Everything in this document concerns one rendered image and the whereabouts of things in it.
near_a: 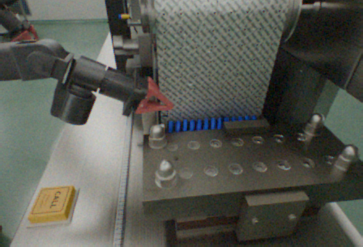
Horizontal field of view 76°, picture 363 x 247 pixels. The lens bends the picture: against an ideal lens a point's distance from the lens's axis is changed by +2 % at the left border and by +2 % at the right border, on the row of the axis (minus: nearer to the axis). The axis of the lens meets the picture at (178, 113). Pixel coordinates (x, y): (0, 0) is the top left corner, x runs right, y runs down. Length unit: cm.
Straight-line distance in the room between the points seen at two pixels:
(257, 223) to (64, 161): 48
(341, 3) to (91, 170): 63
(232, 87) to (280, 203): 24
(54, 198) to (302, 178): 48
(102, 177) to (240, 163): 33
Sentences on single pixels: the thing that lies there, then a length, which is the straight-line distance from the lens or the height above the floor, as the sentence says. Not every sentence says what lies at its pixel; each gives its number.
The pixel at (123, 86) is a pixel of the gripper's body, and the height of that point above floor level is 114.
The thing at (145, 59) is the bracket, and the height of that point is 115.
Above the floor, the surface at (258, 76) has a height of 113.
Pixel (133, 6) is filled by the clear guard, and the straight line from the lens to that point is 147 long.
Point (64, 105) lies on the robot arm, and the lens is 48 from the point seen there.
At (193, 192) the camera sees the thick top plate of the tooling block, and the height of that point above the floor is 103.
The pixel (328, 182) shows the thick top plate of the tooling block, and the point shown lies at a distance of 47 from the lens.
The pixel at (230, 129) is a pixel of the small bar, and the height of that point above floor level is 105.
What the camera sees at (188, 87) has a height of 112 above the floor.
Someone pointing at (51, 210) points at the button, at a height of 92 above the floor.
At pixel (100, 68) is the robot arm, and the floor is 117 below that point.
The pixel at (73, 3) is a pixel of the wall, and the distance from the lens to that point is 629.
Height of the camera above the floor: 134
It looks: 35 degrees down
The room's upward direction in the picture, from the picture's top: straight up
